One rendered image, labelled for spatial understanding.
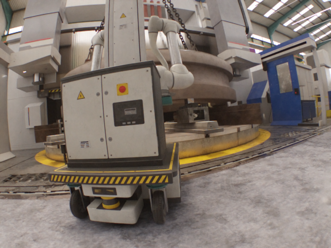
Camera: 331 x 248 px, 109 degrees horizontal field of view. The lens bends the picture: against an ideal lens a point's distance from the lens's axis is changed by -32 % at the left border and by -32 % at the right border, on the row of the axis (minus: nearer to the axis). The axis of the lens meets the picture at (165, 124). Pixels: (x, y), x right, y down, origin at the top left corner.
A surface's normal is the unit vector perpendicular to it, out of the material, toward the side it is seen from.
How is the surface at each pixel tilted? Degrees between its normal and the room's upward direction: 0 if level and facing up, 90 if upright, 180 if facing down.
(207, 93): 90
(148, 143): 90
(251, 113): 90
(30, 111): 90
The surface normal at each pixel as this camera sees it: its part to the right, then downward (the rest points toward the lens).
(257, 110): -0.74, 0.09
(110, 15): -0.08, 0.04
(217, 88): 0.58, -0.04
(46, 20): 0.31, 0.00
